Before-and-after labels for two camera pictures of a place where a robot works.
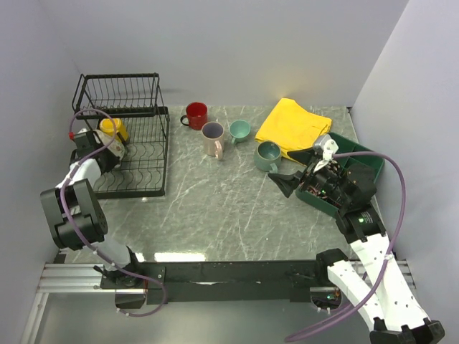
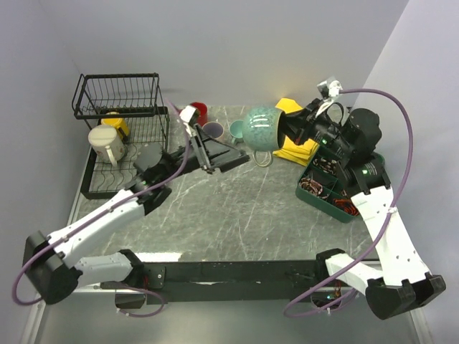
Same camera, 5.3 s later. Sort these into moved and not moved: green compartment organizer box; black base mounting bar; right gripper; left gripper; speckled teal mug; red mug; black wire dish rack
Moved: speckled teal mug; left gripper; right gripper
Not moved: black base mounting bar; red mug; green compartment organizer box; black wire dish rack
